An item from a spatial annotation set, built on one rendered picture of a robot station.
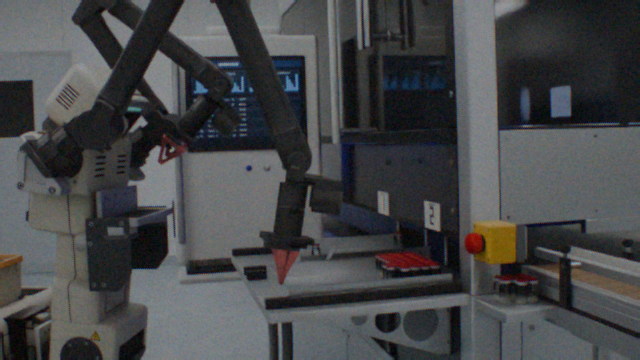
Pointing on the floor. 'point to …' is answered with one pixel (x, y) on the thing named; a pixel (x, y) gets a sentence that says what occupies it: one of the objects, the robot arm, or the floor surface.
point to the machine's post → (477, 165)
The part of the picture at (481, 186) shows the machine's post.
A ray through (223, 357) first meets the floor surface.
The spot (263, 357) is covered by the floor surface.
